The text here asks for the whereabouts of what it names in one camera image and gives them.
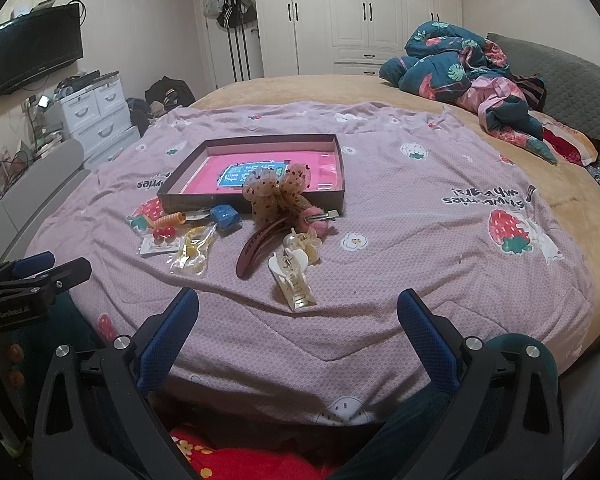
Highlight yellow hair ties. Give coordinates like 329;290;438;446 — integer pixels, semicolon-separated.
168;224;219;278

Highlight blue small box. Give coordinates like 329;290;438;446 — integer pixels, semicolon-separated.
210;204;242;234

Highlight cream claw hair clip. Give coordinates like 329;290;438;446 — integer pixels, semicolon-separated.
268;248;317;312

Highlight maroon banana hair clip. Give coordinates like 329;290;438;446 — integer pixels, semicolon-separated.
235;214;294;280

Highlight beige dotted bow hair clip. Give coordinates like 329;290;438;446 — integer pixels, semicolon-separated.
242;164;311;226

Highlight pearl claw hair clip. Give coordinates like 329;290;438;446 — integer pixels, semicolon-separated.
283;226;322;264

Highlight pink fuzzy hair clip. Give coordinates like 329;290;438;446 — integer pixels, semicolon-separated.
297;206;340;238

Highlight grey padded bench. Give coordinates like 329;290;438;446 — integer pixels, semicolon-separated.
0;140;88;263

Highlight red floral cloth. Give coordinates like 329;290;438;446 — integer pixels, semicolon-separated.
170;425;336;480

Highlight white drawer cabinet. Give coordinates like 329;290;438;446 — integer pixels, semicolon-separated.
45;73;140;170

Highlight brown cardboard tray box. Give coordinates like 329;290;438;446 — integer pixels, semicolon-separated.
158;133;344;214

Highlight dark clothes pile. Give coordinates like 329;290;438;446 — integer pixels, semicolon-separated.
126;76;196;136

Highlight pink book blue label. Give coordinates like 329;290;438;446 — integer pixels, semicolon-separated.
175;150;342;195

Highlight tan bed sheet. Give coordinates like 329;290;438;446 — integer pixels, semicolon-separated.
194;75;600;370

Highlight pink strawberry print blanket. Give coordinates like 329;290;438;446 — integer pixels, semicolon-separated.
28;103;595;426

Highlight hanging bags on door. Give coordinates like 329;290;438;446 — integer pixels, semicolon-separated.
204;0;257;29

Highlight grey headboard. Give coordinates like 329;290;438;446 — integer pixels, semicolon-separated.
486;32;600;141

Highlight teal floral quilt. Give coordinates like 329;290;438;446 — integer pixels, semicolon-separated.
379;20;557;165

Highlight white wardrobe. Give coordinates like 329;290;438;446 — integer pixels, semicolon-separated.
256;0;463;77

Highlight black wall television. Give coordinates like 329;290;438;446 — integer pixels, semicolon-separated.
0;3;83;96

